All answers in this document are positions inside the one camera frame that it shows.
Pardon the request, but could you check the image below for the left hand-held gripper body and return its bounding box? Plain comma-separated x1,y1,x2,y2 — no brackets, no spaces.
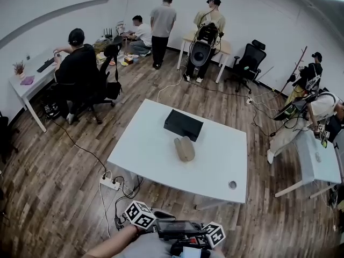
124,200,175,230

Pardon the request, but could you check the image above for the black floor cable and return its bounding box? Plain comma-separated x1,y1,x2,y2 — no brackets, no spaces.
48,117,108,174

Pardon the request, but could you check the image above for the black shoulder bag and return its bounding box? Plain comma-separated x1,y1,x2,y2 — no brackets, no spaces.
106,63,123,101

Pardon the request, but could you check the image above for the light blue strap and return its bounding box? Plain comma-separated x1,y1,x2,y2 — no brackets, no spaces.
171,246,199,258

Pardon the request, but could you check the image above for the small potted plant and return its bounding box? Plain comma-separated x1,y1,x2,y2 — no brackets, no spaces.
12,60,26,79

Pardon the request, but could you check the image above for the group of colourful dishes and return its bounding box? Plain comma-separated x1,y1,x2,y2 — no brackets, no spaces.
95,51,140,67

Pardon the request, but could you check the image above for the person's left forearm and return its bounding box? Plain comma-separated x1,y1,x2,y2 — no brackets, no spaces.
82,223,142,258

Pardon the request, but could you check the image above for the black office chair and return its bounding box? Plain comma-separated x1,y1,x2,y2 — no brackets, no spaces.
225,39,267,94
72,35,124,125

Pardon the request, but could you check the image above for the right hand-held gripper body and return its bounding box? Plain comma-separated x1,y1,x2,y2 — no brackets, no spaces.
202,221,226,249

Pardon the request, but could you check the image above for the white floor cable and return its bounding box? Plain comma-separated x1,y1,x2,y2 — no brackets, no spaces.
156,63,189,103

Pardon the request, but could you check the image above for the grey backpack rig shell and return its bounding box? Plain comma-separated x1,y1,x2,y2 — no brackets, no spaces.
189,23,218,67

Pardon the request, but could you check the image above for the black keyboard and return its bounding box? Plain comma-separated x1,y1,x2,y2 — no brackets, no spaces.
37,58,56,73

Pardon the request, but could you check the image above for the wooden coat rack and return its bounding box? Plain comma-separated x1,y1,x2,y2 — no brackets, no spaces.
274,46,309,99

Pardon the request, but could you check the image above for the white desk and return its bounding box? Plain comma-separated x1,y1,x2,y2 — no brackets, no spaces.
274,130,343,200
8,48,70,133

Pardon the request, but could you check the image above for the black chest-mounted screen device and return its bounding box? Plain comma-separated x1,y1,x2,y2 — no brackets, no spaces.
155,219,207,255

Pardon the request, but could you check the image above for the black rectangular box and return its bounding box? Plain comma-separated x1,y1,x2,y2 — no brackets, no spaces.
163,109,204,142

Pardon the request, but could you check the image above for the wooden top desk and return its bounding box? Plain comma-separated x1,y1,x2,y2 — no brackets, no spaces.
176,33,232,84

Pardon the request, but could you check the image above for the tan cylindrical roll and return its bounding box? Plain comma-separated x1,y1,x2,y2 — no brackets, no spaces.
173,135,196,162

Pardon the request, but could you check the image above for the large white power strip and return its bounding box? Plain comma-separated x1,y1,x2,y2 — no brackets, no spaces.
99,170,121,191

